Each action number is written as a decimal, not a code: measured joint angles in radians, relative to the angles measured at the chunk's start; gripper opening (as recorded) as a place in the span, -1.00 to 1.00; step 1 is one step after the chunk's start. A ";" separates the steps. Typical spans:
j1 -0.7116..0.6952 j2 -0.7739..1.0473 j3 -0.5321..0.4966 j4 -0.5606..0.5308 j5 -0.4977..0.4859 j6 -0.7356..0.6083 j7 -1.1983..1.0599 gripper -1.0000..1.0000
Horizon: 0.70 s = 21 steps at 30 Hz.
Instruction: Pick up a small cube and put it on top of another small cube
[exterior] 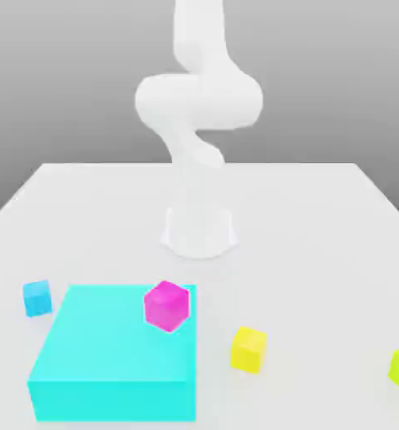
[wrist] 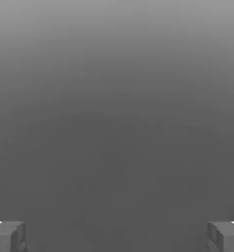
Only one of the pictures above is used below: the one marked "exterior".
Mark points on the small yellow cube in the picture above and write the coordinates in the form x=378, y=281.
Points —
x=248, y=350

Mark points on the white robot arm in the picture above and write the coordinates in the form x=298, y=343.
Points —
x=199, y=100

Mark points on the small blue cube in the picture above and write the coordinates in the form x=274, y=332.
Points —
x=37, y=299

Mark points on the small magenta cube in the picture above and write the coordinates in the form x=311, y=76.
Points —
x=166, y=307

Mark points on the large cyan box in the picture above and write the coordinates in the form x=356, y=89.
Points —
x=111, y=356

